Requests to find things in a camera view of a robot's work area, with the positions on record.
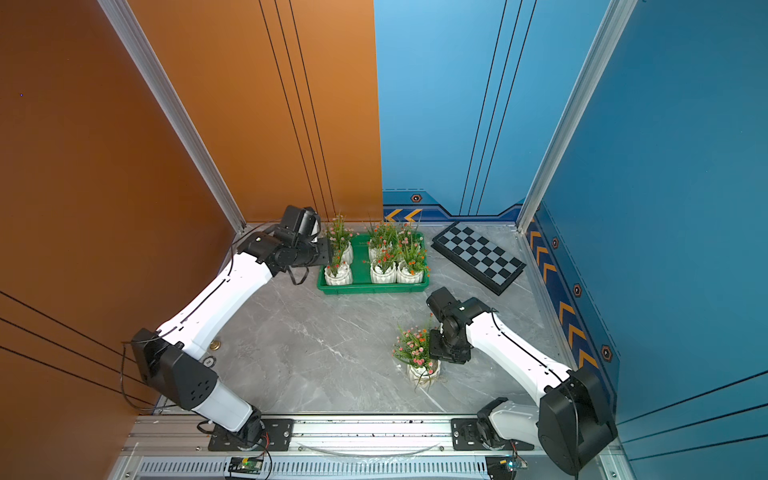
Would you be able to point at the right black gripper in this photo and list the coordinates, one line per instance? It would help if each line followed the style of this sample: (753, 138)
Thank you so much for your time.
(460, 355)

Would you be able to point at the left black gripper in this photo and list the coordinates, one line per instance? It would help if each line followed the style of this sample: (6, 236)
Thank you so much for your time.
(325, 251)

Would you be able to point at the pink flower pot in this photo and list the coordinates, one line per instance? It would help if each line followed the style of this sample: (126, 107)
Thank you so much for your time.
(340, 238)
(412, 348)

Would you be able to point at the red flower pot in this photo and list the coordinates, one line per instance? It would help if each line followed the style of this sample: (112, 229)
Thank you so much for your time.
(409, 237)
(383, 264)
(339, 272)

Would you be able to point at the orange flower pot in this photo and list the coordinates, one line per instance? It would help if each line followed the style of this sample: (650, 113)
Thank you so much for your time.
(381, 236)
(412, 267)

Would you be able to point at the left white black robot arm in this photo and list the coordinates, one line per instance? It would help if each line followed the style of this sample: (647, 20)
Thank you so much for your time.
(170, 359)

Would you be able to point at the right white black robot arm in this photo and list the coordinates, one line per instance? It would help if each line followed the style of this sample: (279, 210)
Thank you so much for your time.
(570, 419)

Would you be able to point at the green plastic storage tray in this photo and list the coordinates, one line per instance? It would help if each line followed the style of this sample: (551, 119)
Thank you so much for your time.
(361, 279)

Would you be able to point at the black white chessboard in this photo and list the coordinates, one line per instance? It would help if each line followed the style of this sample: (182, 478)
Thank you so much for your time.
(483, 260)

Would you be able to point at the right green circuit board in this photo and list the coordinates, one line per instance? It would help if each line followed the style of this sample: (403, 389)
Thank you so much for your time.
(504, 468)

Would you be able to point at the green circuit board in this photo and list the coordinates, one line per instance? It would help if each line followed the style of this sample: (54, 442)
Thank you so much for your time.
(245, 467)
(504, 468)

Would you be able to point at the left green circuit board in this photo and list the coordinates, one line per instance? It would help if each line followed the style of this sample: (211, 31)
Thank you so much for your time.
(245, 467)

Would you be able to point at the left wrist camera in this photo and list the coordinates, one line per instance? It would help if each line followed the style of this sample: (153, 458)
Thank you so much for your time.
(304, 222)

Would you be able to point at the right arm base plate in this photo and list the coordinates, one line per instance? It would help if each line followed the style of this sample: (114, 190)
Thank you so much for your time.
(473, 434)

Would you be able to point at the aluminium front rail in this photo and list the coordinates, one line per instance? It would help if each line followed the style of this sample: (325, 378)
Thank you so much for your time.
(324, 434)

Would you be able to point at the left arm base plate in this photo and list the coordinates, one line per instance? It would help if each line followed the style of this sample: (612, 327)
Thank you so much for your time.
(271, 434)

